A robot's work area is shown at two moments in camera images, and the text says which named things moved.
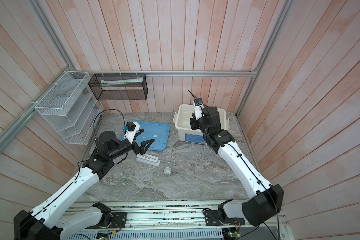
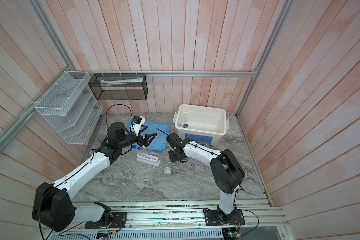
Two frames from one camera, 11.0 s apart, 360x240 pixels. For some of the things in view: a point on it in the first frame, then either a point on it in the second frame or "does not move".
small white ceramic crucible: x=167 y=170 does not move
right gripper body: x=196 y=124 → x=173 y=155
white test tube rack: x=150 y=160 does not move
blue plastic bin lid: x=158 y=131 does not move
